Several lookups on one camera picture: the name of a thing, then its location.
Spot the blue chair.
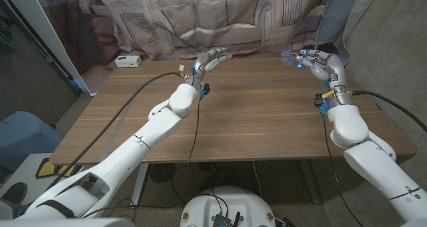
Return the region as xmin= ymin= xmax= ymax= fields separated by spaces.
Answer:
xmin=0 ymin=110 xmax=64 ymax=175

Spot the printed sofa backdrop cloth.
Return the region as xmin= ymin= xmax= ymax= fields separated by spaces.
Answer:
xmin=31 ymin=0 xmax=384 ymax=68

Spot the black floor cable tangle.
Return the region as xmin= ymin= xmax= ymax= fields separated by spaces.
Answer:
xmin=169 ymin=162 xmax=264 ymax=204

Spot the round black floor fan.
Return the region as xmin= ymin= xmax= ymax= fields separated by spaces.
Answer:
xmin=149 ymin=162 xmax=177 ymax=184

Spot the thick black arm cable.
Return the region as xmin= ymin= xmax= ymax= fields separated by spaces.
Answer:
xmin=351 ymin=89 xmax=427 ymax=134
xmin=46 ymin=71 xmax=183 ymax=192

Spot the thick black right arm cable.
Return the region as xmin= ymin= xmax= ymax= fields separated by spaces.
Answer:
xmin=351 ymin=89 xmax=427 ymax=134

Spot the white power strip box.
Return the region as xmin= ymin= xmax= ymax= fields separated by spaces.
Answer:
xmin=114 ymin=55 xmax=143 ymax=68

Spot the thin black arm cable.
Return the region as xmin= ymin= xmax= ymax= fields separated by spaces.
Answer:
xmin=321 ymin=115 xmax=365 ymax=227
xmin=185 ymin=96 xmax=203 ymax=170

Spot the white robot torso base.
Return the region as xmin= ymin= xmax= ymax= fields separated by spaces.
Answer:
xmin=179 ymin=186 xmax=277 ymax=227

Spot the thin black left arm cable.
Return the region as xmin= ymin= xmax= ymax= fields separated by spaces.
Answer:
xmin=185 ymin=96 xmax=203 ymax=170

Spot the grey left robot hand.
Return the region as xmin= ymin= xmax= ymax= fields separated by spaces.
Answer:
xmin=190 ymin=47 xmax=234 ymax=85

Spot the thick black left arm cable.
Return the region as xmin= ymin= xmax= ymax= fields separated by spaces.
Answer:
xmin=46 ymin=71 xmax=183 ymax=192

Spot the grey table leg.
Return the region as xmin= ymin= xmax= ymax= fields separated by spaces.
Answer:
xmin=298 ymin=159 xmax=323 ymax=205

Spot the thin white floor cable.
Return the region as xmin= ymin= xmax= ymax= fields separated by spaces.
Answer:
xmin=252 ymin=160 xmax=264 ymax=198

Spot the white table leg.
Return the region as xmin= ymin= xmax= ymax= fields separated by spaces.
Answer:
xmin=131 ymin=162 xmax=149 ymax=207

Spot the small black electronics module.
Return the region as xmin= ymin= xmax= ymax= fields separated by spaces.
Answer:
xmin=211 ymin=212 xmax=242 ymax=227

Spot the white door frame post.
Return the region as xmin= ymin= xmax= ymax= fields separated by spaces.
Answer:
xmin=0 ymin=0 xmax=97 ymax=96

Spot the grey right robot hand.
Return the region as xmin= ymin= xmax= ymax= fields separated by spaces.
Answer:
xmin=293 ymin=49 xmax=348 ymax=88

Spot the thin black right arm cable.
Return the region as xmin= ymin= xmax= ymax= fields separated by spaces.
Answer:
xmin=321 ymin=115 xmax=365 ymax=227

